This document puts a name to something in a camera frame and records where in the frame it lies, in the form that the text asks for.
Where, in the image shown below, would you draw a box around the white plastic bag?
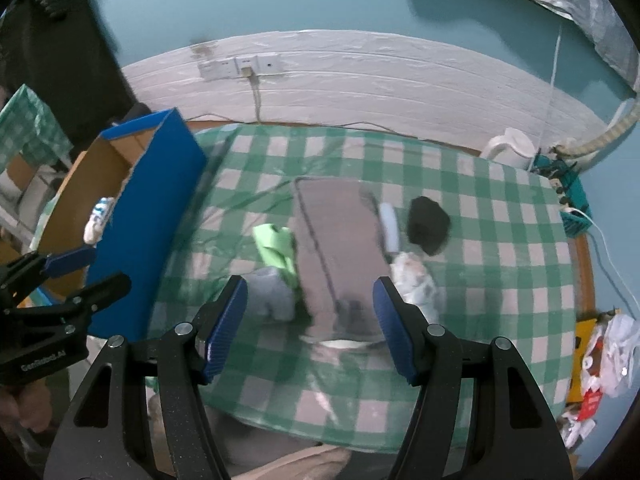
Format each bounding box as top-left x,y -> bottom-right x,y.
582,312 -> 640,398

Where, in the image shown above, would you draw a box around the white charging cable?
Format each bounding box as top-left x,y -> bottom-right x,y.
570,207 -> 640,311

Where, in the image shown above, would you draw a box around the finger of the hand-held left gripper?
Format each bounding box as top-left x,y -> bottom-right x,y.
0,246 -> 97,293
0,273 -> 132,326

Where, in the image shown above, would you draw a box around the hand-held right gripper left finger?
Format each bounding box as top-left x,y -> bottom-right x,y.
44,276 -> 249,480

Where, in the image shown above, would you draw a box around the light grey cloth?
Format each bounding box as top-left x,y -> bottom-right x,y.
245,266 -> 296,322

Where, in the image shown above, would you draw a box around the light green cloth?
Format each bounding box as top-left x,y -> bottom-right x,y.
252,223 -> 298,291

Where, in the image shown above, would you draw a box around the green checked tablecloth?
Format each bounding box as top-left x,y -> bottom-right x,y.
145,125 -> 576,453

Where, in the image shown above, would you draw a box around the white electric kettle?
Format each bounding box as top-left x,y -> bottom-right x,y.
481,127 -> 538,171

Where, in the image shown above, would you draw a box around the yellow box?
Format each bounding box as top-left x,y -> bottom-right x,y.
567,317 -> 601,403

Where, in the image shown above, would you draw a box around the white power strip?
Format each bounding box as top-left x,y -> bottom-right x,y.
550,180 -> 576,212

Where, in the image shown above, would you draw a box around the blue cardboard box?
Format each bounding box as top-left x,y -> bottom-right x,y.
37,108 -> 208,341

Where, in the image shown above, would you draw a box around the grey folded towel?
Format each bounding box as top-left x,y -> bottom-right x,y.
292,177 -> 401,346

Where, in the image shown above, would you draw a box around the dark cloth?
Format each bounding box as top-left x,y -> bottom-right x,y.
0,0 -> 151,151

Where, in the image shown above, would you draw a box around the striped flexible hose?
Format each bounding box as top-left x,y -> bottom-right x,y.
552,110 -> 640,161

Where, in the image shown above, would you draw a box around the white blue striped sock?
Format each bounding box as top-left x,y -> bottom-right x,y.
83,197 -> 113,246

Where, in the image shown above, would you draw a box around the green checked cloth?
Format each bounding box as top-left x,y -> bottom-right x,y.
0,85 -> 73,171

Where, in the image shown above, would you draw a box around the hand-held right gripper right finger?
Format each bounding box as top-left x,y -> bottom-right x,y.
372,276 -> 573,480

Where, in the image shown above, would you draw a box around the beige plug cable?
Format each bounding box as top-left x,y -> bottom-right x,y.
244,67 -> 264,124

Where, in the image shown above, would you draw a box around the red white packets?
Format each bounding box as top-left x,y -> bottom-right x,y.
560,390 -> 606,448

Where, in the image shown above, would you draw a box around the teal plastic basket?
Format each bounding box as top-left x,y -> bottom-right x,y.
532,152 -> 593,238

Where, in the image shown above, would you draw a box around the white hanging cord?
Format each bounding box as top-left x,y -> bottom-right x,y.
537,25 -> 563,156

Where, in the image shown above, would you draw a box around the white patterned cloth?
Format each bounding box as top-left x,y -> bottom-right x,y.
390,252 -> 441,321

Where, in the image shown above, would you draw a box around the black sock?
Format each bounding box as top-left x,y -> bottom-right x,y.
406,196 -> 450,256

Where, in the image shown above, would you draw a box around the person's left hand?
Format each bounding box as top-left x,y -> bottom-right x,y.
0,382 -> 53,443

